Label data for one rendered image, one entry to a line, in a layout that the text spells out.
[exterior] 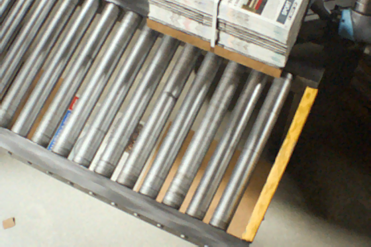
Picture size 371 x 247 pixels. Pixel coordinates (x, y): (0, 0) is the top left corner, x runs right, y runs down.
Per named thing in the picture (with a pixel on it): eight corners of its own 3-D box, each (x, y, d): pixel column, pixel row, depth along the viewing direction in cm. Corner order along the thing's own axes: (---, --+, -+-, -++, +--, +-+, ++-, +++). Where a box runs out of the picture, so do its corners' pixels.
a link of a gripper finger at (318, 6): (313, -15, 167) (336, 6, 163) (309, -2, 172) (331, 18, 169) (305, -10, 166) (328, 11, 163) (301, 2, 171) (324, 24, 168)
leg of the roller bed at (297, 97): (294, 149, 236) (318, 83, 171) (288, 162, 234) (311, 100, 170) (280, 143, 237) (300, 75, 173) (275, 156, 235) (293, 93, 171)
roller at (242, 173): (295, 79, 165) (297, 71, 160) (224, 238, 152) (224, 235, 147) (278, 71, 166) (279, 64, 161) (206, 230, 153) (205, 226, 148)
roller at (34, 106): (105, 4, 177) (103, -5, 172) (26, 146, 164) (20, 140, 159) (91, -2, 178) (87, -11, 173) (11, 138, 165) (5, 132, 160)
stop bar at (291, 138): (318, 92, 158) (319, 89, 156) (252, 245, 146) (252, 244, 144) (307, 87, 159) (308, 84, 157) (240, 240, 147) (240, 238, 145)
